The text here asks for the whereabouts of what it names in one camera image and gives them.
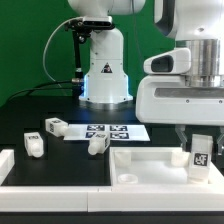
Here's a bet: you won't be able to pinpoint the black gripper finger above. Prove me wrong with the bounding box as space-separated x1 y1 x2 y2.
217 126 224 154
175 125 187 150

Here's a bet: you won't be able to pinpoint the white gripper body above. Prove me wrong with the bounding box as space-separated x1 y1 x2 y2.
136 48 224 126

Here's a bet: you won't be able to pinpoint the black base cables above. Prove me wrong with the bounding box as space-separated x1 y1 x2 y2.
6 79 83 103

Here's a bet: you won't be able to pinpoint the white square table top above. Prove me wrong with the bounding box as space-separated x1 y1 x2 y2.
109 147 224 186

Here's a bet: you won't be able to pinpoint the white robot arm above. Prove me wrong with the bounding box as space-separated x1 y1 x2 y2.
68 0 224 127

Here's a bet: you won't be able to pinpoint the white obstacle fence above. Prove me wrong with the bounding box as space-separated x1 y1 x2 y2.
0 149 224 212

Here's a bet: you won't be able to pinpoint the white fiducial tag sheet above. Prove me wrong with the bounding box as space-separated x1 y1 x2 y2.
64 124 150 141

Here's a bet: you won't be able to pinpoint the grey camera cable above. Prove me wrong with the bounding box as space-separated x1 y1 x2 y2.
42 17 81 83

